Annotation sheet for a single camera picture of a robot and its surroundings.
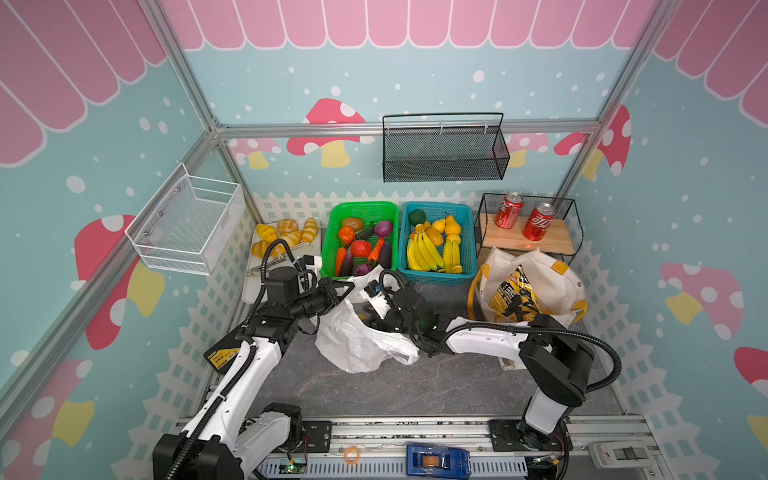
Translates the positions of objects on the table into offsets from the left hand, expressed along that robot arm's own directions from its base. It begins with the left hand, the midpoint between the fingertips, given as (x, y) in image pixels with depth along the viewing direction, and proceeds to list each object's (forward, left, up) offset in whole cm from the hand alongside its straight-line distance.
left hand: (355, 291), depth 76 cm
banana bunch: (+29, -19, -20) cm, 40 cm away
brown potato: (+43, +6, -18) cm, 47 cm away
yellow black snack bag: (+2, -43, -6) cm, 44 cm away
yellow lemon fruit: (+42, -27, -18) cm, 53 cm away
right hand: (-3, 0, -7) cm, 8 cm away
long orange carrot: (+28, +10, -20) cm, 36 cm away
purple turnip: (+17, +1, -13) cm, 22 cm away
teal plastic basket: (+47, -26, -14) cm, 56 cm away
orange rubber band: (-33, +1, -21) cm, 40 cm away
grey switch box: (-32, -64, -19) cm, 74 cm away
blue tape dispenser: (-34, -21, -16) cm, 43 cm away
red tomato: (+27, +2, -15) cm, 31 cm away
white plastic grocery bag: (-11, 0, -5) cm, 13 cm away
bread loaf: (+39, +40, -20) cm, 59 cm away
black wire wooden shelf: (+28, -66, -8) cm, 73 cm away
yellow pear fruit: (+40, -31, -16) cm, 53 cm away
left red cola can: (+29, -45, +2) cm, 54 cm away
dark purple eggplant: (+26, -6, -17) cm, 31 cm away
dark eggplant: (+23, +7, -19) cm, 31 cm away
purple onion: (+38, -5, -15) cm, 41 cm away
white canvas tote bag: (+8, -57, -9) cm, 59 cm away
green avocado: (+42, -17, -13) cm, 47 cm away
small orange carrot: (+26, -2, -17) cm, 32 cm away
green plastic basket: (+46, +1, -15) cm, 48 cm away
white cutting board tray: (+2, +13, +11) cm, 17 cm away
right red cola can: (+23, -52, +3) cm, 57 cm away
